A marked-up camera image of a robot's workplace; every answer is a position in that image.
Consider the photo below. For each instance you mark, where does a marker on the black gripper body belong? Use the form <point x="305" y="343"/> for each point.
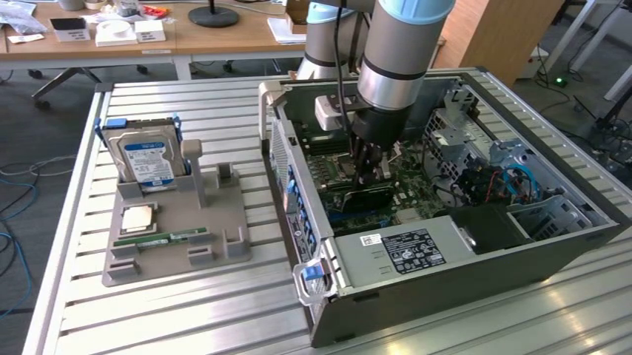
<point x="380" y="125"/>

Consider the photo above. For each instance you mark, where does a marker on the black Nvidia graphics card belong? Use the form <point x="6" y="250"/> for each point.
<point x="368" y="199"/>

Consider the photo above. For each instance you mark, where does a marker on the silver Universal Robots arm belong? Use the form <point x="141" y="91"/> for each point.
<point x="400" y="55"/>

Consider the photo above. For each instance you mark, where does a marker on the CPU socket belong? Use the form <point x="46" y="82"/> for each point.
<point x="342" y="168"/>

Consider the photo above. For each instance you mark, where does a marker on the silver socket cover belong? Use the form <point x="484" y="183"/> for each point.
<point x="396" y="155"/>

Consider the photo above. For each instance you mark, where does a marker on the green motherboard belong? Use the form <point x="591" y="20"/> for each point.
<point x="415" y="192"/>

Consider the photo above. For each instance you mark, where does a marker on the silver chipset heatsink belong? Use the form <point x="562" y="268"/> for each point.
<point x="408" y="216"/>

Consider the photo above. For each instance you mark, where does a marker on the blue expansion slot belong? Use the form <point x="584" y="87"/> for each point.
<point x="336" y="215"/>

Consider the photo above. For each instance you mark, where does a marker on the metal drive cage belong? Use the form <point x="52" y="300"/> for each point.
<point x="455" y="148"/>

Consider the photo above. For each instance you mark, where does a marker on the grey power supply unit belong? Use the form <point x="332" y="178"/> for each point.
<point x="365" y="255"/>

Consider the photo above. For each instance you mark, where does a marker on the blue plastic release latch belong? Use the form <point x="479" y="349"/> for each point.
<point x="312" y="274"/>

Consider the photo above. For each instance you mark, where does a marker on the white paper stack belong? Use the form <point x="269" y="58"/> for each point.
<point x="286" y="31"/>

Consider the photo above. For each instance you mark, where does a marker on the brown cardboard box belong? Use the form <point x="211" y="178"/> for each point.
<point x="296" y="15"/>

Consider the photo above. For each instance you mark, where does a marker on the white box with red button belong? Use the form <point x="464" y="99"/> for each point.
<point x="538" y="64"/>

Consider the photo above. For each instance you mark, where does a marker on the open grey PC case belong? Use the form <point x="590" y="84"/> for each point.
<point x="444" y="296"/>

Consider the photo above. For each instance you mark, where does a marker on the metal disk bay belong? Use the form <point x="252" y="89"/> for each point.
<point x="554" y="218"/>

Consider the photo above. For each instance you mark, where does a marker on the green indicator light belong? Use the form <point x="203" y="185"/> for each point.
<point x="560" y="80"/>

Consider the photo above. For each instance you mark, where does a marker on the grey plastic parts rack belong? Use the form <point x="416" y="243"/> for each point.
<point x="182" y="222"/>

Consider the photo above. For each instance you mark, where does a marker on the wooden desk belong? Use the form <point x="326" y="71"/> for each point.
<point x="222" y="37"/>

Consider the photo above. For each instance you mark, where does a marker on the hard disk in blue carrier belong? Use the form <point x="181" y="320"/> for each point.
<point x="146" y="155"/>

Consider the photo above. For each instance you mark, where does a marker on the black round lamp base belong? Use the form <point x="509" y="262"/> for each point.
<point x="213" y="16"/>

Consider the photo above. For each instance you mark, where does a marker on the silver CPU chip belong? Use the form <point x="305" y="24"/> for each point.
<point x="137" y="219"/>

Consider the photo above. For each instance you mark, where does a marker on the small white box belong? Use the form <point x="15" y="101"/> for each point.
<point x="150" y="32"/>

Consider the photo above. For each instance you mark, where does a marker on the orange red small item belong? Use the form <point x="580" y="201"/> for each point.
<point x="155" y="12"/>

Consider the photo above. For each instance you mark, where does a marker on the white box with tape roll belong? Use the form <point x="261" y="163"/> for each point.
<point x="115" y="37"/>

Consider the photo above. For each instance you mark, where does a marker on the black chair base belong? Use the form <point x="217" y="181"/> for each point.
<point x="65" y="79"/>

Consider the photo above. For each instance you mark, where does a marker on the beige tape roll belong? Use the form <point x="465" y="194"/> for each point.
<point x="95" y="3"/>

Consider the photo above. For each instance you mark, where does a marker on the white box with black top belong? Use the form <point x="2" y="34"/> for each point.
<point x="71" y="31"/>

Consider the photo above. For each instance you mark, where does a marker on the grey cup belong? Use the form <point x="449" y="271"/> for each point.
<point x="73" y="4"/>

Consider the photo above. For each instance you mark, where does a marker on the white paper tag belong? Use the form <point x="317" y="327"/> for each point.
<point x="24" y="38"/>

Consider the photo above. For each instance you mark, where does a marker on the clear plastic bag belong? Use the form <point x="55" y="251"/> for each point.
<point x="20" y="16"/>

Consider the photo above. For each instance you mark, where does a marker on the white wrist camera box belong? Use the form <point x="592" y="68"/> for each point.
<point x="330" y="112"/>

